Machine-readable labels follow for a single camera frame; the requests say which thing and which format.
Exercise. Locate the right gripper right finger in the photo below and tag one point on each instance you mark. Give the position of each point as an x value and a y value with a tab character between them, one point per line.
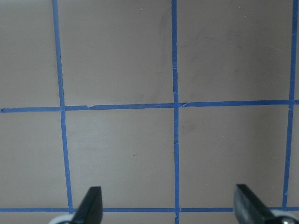
249	209

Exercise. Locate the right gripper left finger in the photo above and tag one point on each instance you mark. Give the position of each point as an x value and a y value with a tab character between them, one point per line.
90	211

